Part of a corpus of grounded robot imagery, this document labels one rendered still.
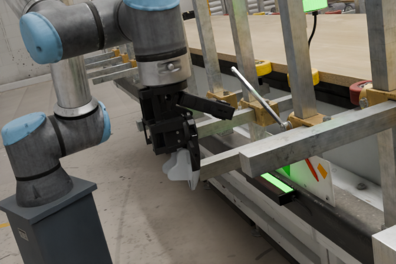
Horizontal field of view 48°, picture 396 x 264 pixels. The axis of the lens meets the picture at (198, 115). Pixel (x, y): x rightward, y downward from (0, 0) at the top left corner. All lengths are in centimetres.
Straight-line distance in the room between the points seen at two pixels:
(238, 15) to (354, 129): 57
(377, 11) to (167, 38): 32
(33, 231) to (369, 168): 102
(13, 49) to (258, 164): 833
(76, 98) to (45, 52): 71
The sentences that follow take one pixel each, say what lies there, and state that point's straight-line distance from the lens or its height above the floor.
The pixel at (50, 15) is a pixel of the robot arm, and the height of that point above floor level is 118.
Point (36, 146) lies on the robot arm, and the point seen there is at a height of 79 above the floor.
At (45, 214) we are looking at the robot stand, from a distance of 151.
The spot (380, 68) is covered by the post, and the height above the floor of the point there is 101.
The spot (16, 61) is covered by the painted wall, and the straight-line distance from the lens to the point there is 883.
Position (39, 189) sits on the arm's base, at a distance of 155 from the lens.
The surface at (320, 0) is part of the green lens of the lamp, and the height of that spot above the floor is 110.
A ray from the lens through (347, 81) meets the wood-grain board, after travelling 113.
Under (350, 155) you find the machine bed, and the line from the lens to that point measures 126.
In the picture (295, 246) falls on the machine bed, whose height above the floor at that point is 17.
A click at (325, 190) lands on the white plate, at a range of 96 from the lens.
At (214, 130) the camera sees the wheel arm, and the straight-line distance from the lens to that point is 110.
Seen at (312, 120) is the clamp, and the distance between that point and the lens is 94.
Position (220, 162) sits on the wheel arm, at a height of 86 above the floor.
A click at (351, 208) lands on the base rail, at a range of 95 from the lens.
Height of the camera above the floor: 118
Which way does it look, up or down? 16 degrees down
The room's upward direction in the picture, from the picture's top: 12 degrees counter-clockwise
